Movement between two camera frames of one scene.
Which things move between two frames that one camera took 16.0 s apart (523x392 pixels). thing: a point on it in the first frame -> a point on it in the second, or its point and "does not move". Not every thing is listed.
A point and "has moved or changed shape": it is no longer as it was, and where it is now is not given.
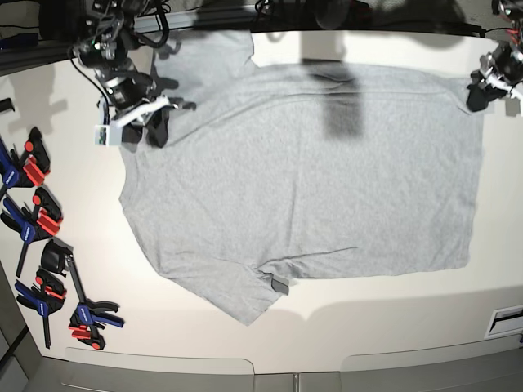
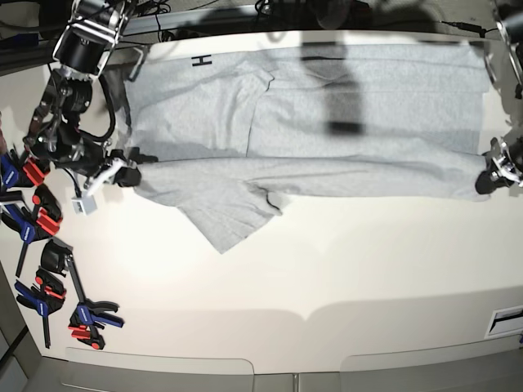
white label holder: (507, 321) does not move
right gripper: (502, 67) -> (505, 164)
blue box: (20, 41) does not move
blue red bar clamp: (42, 223) does not move
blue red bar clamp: (91, 315) does not move
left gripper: (132, 98) -> (87, 158)
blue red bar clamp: (46, 296) does not move
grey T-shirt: (288, 171) has moved or changed shape
